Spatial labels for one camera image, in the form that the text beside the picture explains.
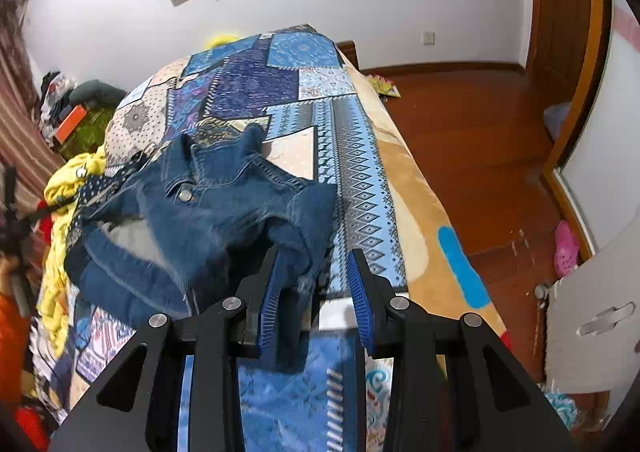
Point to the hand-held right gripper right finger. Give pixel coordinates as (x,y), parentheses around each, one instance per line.
(362,307)

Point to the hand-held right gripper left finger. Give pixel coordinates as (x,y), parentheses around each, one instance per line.
(267,307)

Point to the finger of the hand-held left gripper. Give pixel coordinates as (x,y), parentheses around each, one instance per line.
(50,210)

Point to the blue denim jacket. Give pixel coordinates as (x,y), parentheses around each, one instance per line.
(210,212)

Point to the pile of mixed clothes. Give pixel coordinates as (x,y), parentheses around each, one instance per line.
(55,94)

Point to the yellow cartoon blanket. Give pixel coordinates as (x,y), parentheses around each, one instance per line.
(60,182)

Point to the dark polka dot cloth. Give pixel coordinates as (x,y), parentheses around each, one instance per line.
(95,189)

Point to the orange box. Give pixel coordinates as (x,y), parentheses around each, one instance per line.
(70,124)

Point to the green patterned cover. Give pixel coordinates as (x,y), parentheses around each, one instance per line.
(90,129)

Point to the person's orange clothing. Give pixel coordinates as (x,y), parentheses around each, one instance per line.
(10,337)

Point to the brown striped curtain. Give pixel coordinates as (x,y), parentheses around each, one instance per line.
(20,107)

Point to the tan fleece bed sheet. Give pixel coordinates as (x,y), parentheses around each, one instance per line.
(425,212)

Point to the dark grey-green bag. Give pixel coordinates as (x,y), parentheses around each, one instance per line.
(97,89)

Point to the pink slipper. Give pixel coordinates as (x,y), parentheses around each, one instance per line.
(566,244)

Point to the yellow-green packet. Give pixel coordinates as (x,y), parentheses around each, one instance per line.
(382,85)

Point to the teal patterned cloth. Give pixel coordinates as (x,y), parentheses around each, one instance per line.
(560,412)

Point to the white cardboard box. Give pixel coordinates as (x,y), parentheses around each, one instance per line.
(595,292)

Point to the yellow plush toy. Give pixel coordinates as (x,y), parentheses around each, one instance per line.
(222,40)

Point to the blue patchwork blanket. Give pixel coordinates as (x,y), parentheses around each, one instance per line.
(300,57)

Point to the wooden bed footboard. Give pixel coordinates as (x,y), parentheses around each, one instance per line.
(348,54)

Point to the pale blue bag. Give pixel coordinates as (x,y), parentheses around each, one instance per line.
(556,121)

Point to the brown wooden door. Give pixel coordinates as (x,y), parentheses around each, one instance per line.
(565,32)

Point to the white wall socket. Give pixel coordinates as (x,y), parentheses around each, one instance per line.
(429,37)

